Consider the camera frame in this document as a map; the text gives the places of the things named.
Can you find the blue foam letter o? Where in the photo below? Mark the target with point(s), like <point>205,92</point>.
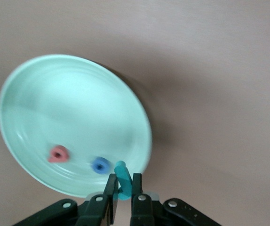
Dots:
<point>93,166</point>

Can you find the brown table cover sheet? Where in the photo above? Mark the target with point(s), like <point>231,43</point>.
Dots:
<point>219,70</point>

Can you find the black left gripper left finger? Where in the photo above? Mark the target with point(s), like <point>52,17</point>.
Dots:
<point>97,212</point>

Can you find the pale green plate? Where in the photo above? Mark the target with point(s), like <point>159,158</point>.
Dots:
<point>66,106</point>

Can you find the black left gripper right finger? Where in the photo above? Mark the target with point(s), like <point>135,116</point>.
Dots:
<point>140,212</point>

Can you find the teal foam letter j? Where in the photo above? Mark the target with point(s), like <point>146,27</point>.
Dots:
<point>123,179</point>

